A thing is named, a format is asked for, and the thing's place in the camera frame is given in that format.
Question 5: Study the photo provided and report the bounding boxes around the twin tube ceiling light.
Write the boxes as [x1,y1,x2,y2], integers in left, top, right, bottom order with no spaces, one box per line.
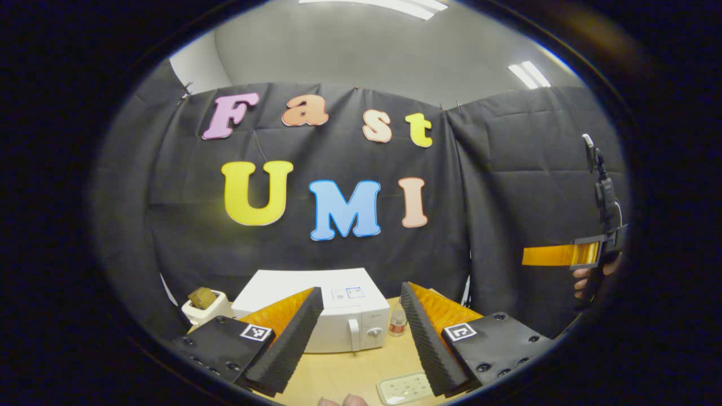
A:
[508,61,551,89]

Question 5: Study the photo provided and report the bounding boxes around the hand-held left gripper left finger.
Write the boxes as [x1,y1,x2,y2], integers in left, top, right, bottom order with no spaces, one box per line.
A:
[179,286,325,397]

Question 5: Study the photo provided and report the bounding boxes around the brown bread slice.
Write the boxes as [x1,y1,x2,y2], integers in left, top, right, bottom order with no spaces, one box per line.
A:
[188,287,218,309]

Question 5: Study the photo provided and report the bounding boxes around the white toaster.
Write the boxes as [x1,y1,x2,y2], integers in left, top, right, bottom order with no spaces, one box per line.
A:
[182,290,235,326]

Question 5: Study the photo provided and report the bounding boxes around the clear red label plastic bottle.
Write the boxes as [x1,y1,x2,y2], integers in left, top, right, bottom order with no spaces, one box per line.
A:
[389,304,408,337]

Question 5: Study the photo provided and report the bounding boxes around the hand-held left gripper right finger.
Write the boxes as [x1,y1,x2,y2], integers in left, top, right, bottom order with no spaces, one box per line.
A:
[399,282,556,398]

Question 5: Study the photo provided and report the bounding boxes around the white microwave oven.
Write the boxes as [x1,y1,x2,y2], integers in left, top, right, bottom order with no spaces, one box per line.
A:
[231,268,391,354]

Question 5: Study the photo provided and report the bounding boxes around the large ceiling light panel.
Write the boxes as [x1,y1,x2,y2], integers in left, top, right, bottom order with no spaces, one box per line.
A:
[299,0,449,20]

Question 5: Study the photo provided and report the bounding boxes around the pale green square plate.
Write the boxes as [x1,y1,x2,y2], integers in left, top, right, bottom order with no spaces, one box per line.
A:
[377,371,435,405]

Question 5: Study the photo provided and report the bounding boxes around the black backdrop cloth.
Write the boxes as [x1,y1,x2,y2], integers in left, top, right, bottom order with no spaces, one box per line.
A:
[90,59,629,342]

